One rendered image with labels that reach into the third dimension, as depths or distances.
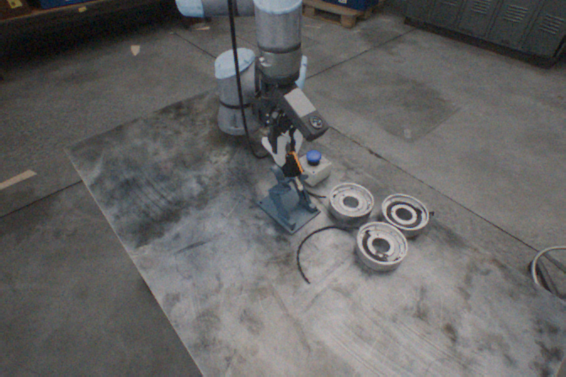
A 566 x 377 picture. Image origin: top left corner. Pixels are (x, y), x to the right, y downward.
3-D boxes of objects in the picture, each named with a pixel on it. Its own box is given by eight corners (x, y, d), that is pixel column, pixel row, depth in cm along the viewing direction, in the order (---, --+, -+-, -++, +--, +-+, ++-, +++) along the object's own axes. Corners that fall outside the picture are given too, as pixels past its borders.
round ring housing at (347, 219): (375, 202, 83) (378, 191, 80) (364, 233, 76) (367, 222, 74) (335, 188, 87) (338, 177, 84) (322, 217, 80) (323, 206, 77)
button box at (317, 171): (330, 174, 91) (332, 161, 87) (312, 187, 87) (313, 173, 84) (309, 160, 95) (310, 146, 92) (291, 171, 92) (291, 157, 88)
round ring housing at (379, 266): (413, 258, 71) (418, 247, 69) (378, 283, 67) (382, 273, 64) (378, 225, 78) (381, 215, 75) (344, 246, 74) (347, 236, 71)
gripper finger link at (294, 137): (286, 143, 76) (282, 111, 70) (305, 155, 73) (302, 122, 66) (276, 150, 75) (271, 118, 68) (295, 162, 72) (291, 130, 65)
